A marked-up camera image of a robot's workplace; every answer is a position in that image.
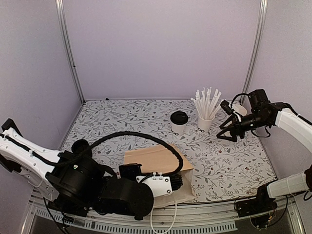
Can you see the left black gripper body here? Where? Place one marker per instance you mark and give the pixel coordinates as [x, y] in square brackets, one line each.
[101, 210]

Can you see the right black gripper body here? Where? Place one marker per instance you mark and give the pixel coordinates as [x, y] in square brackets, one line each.
[258, 122]

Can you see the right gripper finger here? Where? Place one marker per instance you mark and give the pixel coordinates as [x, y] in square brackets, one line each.
[227, 135]
[228, 123]

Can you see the black cup lid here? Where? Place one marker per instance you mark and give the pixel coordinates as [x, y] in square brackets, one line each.
[179, 118]

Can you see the brown paper bag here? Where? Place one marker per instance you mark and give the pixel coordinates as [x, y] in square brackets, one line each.
[158, 159]

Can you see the white paper coffee cup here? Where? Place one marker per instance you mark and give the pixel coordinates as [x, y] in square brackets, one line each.
[178, 129]

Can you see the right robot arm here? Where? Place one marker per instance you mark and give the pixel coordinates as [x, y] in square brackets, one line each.
[294, 161]

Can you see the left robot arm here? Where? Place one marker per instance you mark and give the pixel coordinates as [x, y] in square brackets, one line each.
[30, 160]

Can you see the stack of white paper cups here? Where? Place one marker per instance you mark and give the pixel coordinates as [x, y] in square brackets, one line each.
[239, 109]

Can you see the floral table mat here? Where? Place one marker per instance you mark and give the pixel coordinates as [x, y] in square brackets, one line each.
[223, 170]

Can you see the bundle of wrapped straws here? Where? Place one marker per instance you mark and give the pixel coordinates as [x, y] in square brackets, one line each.
[207, 102]

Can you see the cup holding straws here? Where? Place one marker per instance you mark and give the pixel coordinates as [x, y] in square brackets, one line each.
[203, 125]

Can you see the stack of black lids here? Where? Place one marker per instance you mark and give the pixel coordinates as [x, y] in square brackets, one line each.
[80, 146]

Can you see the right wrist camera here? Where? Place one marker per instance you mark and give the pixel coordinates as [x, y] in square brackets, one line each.
[231, 112]

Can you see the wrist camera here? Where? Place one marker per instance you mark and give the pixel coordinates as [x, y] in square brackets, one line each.
[231, 112]
[161, 185]

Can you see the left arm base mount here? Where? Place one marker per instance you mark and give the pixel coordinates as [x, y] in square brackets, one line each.
[65, 206]

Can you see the right aluminium frame post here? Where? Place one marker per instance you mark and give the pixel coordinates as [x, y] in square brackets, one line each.
[256, 45]

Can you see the aluminium frame post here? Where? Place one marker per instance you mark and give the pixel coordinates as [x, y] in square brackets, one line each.
[68, 49]
[256, 45]

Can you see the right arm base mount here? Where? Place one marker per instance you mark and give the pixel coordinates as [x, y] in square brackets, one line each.
[254, 206]

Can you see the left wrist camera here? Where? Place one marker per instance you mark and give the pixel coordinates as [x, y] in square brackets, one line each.
[161, 185]

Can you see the front aluminium rail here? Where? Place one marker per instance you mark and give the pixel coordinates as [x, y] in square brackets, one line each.
[197, 218]

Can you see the left aluminium frame post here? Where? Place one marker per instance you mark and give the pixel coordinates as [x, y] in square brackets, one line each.
[68, 49]

